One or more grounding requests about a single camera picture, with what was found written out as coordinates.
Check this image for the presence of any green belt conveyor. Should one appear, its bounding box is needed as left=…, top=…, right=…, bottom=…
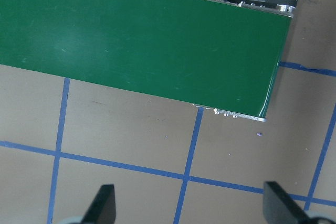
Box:
left=0, top=0, right=299, bottom=123

